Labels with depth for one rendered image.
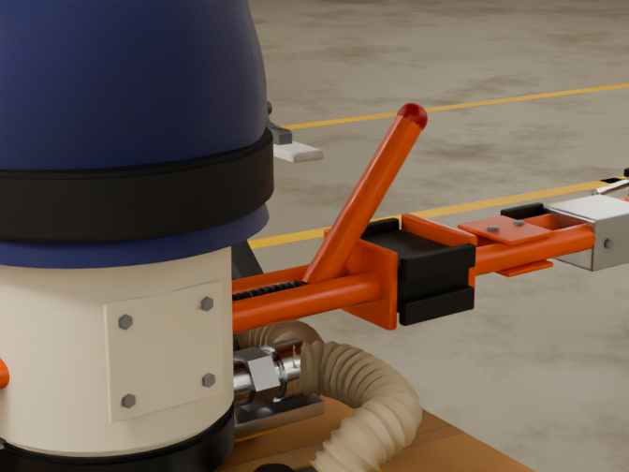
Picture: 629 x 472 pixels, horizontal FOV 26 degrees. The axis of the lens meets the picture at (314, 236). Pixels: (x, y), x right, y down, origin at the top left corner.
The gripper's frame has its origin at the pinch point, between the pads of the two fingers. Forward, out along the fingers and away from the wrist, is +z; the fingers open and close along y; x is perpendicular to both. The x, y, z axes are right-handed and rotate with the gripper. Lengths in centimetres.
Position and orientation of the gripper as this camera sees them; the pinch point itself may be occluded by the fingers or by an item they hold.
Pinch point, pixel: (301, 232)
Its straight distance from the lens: 115.4
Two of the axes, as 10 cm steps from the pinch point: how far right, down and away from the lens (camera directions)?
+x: -8.2, 1.5, -5.6
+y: -0.1, 9.6, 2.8
